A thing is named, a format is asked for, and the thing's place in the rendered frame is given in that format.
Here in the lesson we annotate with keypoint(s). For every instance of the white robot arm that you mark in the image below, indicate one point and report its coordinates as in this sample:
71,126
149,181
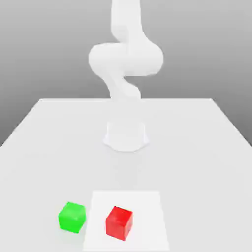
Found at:
126,59

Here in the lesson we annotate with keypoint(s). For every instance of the small red cube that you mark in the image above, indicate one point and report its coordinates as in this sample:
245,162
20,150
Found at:
118,224

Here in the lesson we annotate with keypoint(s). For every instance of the small green cube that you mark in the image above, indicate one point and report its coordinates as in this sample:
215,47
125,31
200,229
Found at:
71,218

